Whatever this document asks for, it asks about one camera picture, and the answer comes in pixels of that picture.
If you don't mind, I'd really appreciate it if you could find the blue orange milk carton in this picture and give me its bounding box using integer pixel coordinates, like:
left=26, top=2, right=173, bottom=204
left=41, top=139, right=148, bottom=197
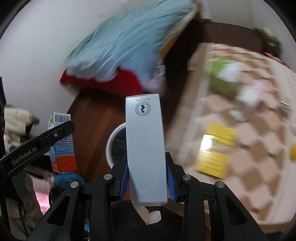
left=48, top=113, right=77, bottom=173

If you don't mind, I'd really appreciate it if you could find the green tissue box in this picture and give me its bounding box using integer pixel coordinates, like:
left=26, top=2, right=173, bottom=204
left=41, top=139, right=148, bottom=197
left=205, top=57, right=242, bottom=99

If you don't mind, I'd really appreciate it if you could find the white clothes pile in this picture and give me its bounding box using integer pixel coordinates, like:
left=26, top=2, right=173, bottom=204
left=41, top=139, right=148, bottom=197
left=4, top=106, right=40, bottom=153

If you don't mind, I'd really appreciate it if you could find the light blue blanket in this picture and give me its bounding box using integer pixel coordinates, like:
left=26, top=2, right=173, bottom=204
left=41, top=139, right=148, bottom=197
left=65, top=1, right=197, bottom=82

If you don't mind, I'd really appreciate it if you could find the grey white carton box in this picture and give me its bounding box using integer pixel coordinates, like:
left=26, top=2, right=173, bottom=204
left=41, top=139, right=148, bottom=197
left=125, top=93, right=168, bottom=207

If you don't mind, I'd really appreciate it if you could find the blue jacket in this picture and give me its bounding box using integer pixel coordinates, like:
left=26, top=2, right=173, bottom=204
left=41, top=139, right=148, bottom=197
left=54, top=172, right=85, bottom=189

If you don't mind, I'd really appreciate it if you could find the yellow box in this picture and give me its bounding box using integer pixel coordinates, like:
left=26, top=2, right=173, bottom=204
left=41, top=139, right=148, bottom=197
left=195, top=123, right=237, bottom=179

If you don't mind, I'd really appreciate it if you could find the red bed sheet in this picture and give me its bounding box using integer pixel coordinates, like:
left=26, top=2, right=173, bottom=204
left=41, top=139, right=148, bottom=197
left=59, top=67, right=147, bottom=96

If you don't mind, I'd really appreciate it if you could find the white round trash bin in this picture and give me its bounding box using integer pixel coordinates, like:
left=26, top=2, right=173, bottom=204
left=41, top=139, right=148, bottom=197
left=105, top=123, right=127, bottom=169

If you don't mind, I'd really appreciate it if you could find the checkered bed cover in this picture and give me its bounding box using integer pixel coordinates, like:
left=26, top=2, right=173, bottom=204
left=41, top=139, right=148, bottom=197
left=166, top=43, right=295, bottom=232

